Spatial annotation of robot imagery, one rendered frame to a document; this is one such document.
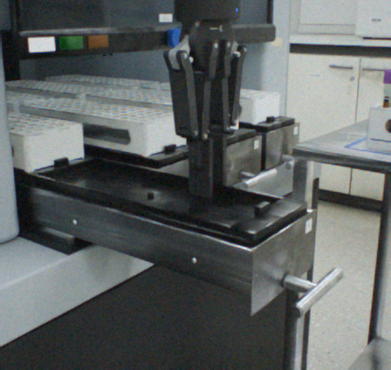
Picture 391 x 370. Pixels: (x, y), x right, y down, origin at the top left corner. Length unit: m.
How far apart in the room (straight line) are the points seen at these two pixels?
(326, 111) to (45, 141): 2.41
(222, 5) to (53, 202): 0.31
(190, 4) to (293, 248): 0.28
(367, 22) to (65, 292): 2.46
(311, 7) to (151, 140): 3.02
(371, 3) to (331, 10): 0.78
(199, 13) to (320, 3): 3.14
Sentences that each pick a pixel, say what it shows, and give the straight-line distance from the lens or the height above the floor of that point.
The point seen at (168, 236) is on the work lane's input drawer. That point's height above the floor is 0.79.
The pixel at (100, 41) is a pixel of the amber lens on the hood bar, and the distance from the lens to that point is 0.75.
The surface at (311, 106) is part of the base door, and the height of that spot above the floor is 0.54.
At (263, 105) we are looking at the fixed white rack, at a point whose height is 0.85.
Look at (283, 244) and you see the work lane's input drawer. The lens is 0.56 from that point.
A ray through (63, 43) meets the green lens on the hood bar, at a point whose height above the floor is 0.98.
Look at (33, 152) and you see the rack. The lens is 0.74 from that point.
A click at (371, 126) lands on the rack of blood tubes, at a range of 0.86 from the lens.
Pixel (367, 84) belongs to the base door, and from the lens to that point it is 2.94.
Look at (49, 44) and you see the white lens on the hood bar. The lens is 0.70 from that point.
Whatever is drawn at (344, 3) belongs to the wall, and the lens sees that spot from 3.66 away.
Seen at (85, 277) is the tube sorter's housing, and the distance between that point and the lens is 0.71.
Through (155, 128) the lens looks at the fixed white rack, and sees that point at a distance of 0.80.
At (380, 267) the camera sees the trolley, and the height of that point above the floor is 0.46.
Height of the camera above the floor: 1.01
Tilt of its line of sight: 16 degrees down
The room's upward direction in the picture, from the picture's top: straight up
